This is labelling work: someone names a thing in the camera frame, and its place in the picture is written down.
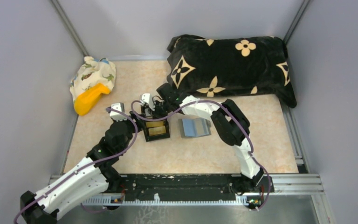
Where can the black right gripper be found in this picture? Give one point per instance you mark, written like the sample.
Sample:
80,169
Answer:
155,115

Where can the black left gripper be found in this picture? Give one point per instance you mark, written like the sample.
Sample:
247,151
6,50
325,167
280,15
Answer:
140,123

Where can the black compartment tray box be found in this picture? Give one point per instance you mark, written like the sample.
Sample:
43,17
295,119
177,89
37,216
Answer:
156,130

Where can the grey card holder wallet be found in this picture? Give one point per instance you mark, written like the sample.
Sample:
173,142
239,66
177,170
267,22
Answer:
194,128

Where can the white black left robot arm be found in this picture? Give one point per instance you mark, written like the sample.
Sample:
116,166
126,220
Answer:
94,174

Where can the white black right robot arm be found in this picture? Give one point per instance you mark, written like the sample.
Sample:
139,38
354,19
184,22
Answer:
231,125

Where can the yellow cloth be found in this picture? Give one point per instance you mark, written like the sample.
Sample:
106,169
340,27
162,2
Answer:
87,100

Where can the dinosaur print cloth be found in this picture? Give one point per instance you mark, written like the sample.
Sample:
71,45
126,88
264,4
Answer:
92,73

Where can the black floral pillow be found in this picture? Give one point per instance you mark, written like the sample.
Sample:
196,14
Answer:
230,67

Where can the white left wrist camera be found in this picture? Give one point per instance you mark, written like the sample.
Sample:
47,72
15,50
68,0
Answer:
116,111

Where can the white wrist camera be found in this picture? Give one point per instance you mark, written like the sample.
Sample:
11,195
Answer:
116,111
147,98

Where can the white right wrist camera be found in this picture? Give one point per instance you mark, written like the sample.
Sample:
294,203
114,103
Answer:
147,98

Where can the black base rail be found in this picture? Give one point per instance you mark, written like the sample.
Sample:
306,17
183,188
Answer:
190,187

